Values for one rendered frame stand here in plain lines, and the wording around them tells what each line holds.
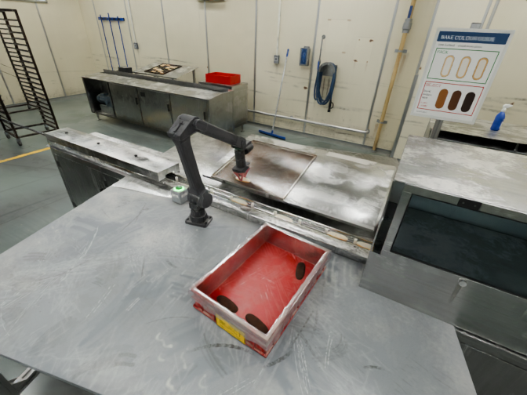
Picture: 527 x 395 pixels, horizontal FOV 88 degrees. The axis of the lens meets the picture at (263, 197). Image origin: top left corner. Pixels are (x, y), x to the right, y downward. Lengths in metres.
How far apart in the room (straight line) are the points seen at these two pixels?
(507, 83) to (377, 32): 1.79
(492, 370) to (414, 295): 0.37
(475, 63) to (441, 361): 1.43
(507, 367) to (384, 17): 4.29
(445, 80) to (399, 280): 1.18
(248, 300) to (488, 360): 0.87
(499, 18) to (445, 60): 2.94
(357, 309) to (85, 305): 0.98
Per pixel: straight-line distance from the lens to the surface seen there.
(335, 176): 1.70
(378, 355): 1.06
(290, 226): 1.35
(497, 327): 1.23
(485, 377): 1.44
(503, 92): 4.89
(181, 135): 1.16
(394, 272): 1.12
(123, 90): 5.52
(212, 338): 1.01
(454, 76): 1.91
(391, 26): 4.82
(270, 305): 1.07
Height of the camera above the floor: 1.68
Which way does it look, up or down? 32 degrees down
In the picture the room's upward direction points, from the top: 3 degrees clockwise
